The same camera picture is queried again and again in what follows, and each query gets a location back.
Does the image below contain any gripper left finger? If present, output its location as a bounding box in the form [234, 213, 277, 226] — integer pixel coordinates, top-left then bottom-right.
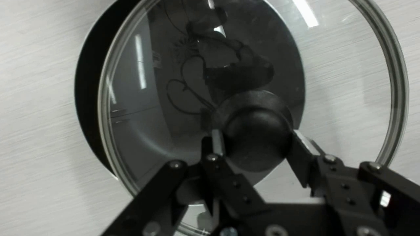
[100, 129, 270, 236]

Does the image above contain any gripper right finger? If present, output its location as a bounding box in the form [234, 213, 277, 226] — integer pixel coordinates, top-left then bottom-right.
[285, 130, 420, 236]

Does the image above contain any glass lid with black knob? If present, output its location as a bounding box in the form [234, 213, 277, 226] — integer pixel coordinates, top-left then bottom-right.
[97, 0, 410, 236]

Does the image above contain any black pot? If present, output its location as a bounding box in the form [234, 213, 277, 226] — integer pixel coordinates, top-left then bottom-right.
[74, 0, 306, 197]

